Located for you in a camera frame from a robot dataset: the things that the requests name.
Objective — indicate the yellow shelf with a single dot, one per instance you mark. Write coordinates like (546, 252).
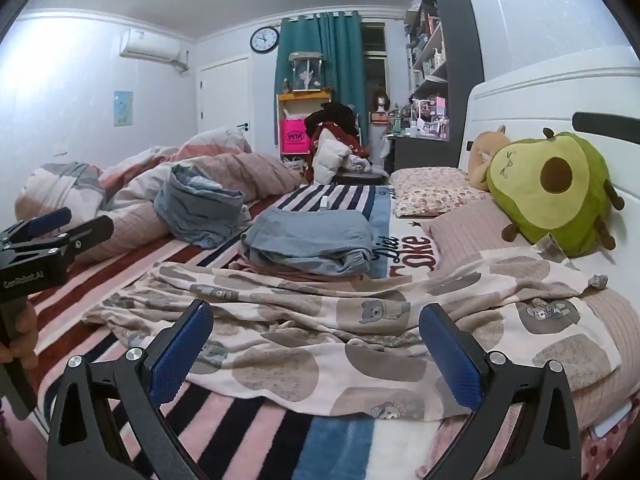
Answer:
(305, 96)

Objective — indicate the folded blue pants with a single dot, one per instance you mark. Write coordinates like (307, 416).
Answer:
(310, 232)

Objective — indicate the person's left hand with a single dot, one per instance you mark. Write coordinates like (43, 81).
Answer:
(22, 332)

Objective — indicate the glass display tank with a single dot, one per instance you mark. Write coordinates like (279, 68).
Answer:
(306, 72)

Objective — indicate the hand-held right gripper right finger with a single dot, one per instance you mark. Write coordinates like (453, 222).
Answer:
(450, 360)

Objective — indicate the pink shopping bag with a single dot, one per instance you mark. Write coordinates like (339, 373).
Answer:
(295, 137)

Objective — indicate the orange plush toy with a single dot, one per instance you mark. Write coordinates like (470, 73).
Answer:
(482, 155)

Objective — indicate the window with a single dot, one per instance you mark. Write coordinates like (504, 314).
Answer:
(374, 60)

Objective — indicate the dark desk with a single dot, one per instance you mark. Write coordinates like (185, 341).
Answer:
(420, 152)

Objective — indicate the pink patchwork quilt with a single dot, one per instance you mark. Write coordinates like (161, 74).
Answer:
(135, 175)

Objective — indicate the round wall clock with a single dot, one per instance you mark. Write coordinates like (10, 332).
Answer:
(264, 39)

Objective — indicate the cream bear print pants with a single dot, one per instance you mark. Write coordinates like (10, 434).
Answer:
(300, 310)

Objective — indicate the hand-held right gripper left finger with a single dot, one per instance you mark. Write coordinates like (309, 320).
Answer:
(181, 355)

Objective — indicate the crumpled blue-grey clothes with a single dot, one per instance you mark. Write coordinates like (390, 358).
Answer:
(200, 205)

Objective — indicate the floral pillow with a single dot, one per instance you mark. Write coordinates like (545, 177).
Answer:
(435, 190)

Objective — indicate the white bed headboard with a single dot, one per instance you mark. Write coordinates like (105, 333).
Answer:
(525, 100)

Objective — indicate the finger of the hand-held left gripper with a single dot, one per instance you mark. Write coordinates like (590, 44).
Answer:
(47, 221)
(87, 232)

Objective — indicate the small wall poster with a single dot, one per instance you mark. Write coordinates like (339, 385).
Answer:
(123, 108)

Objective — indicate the pile of clothes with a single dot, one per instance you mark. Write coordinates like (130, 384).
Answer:
(335, 145)

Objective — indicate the white air conditioner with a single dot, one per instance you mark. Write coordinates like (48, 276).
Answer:
(150, 49)

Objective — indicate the green avocado plush toy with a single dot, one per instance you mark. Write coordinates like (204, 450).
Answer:
(550, 200)

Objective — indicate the dark tall bookshelf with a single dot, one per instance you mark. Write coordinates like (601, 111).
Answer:
(462, 35)

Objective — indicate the white door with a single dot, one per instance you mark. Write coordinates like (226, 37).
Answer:
(222, 95)

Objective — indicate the pink ribbed pillow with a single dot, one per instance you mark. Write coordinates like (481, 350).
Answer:
(475, 225)

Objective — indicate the teal curtain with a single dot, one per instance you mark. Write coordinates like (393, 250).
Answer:
(345, 60)

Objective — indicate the mannequin head with wig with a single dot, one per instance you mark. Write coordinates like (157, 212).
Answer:
(381, 102)

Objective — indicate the black bar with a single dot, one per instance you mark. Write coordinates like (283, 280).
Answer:
(610, 124)

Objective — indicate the striped printed blanket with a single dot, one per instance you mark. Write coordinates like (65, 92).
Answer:
(260, 440)

